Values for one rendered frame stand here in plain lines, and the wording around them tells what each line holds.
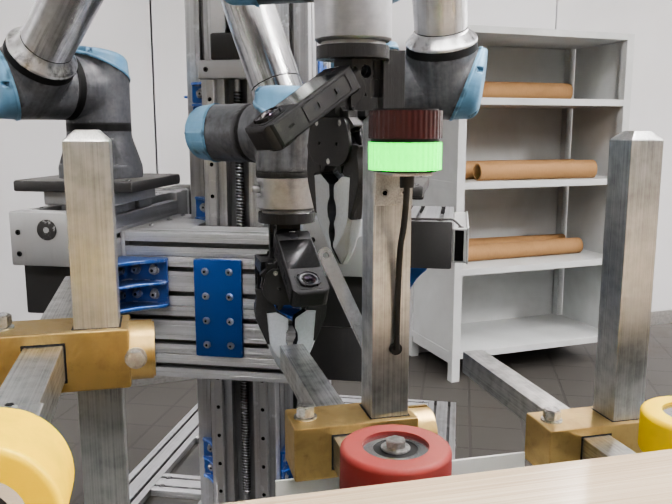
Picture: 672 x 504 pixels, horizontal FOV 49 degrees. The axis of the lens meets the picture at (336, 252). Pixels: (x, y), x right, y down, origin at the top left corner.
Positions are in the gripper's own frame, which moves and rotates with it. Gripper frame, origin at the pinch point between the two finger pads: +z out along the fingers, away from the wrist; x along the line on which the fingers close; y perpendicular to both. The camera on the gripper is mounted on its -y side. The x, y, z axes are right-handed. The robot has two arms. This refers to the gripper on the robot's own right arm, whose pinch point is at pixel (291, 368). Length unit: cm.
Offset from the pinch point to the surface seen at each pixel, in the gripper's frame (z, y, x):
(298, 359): -3.4, -6.8, 0.4
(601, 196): 3, 228, -196
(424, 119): -31.0, -34.2, -4.5
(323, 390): -3.4, -17.6, -0.2
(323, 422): -4.4, -28.0, 2.2
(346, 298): -13.6, -19.7, -2.1
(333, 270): -16.4, -18.9, -1.0
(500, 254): 29, 221, -139
